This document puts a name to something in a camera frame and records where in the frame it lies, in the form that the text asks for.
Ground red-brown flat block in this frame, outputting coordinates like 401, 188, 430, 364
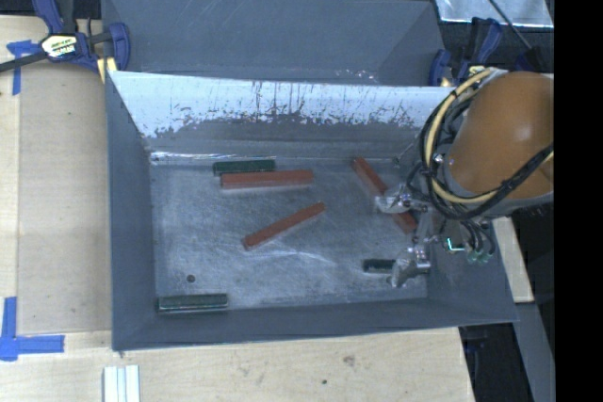
220, 169, 316, 191
350, 155, 418, 235
240, 201, 328, 251

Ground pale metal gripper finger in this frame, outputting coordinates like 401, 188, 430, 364
374, 185, 419, 215
387, 245, 432, 290

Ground dark green flat block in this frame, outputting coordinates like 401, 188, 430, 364
155, 292, 230, 314
212, 158, 277, 177
362, 258, 398, 275

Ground grey metal bin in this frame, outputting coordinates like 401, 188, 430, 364
98, 0, 520, 352

